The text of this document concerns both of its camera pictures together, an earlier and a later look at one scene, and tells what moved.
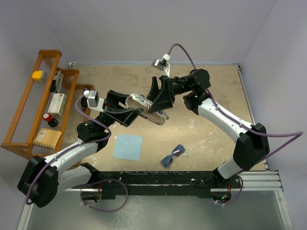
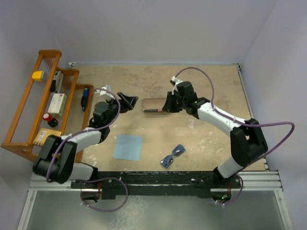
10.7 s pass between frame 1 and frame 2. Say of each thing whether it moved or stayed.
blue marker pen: stayed
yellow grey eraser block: stayed
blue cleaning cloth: stayed
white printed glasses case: moved
